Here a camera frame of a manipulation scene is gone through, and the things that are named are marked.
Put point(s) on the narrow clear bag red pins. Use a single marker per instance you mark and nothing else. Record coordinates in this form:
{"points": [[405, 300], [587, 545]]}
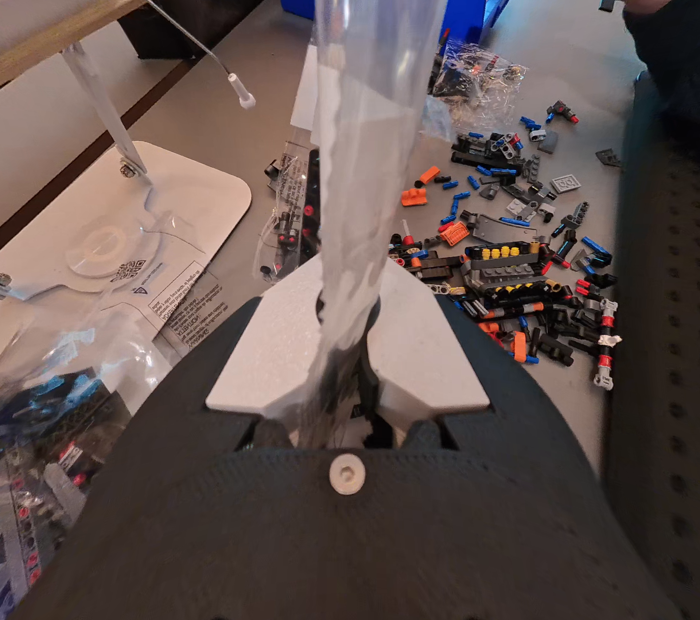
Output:
{"points": [[290, 226]]}

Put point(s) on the lego car chassis assembly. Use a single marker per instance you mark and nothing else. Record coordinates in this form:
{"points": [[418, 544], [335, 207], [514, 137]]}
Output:
{"points": [[514, 275]]}

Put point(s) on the small clear bag mixed pieces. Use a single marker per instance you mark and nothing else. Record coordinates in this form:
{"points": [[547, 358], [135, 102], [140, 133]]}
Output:
{"points": [[470, 78]]}

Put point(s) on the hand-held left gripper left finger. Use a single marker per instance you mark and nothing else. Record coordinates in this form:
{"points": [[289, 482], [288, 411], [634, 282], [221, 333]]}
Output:
{"points": [[262, 357]]}

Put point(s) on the loose grey curved lego panel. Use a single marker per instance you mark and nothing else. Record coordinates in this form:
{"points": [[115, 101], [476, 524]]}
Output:
{"points": [[503, 228]]}

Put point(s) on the white book stand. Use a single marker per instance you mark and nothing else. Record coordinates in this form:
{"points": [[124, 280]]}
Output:
{"points": [[191, 182]]}

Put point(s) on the orange striped lego panel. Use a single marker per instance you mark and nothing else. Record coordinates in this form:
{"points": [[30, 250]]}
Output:
{"points": [[454, 235]]}

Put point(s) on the orange lego bracket piece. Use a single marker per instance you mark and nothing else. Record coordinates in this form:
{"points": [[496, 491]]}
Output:
{"points": [[414, 197]]}

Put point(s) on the black perforated mat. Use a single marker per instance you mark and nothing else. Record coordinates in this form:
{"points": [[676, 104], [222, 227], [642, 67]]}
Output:
{"points": [[656, 357]]}

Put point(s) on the scattered loose lego pieces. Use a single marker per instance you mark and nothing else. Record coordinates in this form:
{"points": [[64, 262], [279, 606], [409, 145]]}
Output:
{"points": [[558, 341]]}

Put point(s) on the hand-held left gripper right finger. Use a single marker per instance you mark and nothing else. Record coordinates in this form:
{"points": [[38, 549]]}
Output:
{"points": [[432, 357]]}

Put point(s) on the person's right forearm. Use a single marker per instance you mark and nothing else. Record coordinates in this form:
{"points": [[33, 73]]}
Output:
{"points": [[672, 73]]}

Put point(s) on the clear bag of lego pieces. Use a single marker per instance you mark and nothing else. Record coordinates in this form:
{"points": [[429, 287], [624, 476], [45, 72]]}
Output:
{"points": [[377, 84]]}

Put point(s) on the small bag of black parts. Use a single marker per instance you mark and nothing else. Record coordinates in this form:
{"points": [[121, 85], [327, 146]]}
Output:
{"points": [[65, 412]]}

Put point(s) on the orange lego bar piece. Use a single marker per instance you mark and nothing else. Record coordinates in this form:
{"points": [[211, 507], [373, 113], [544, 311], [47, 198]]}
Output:
{"points": [[430, 174]]}

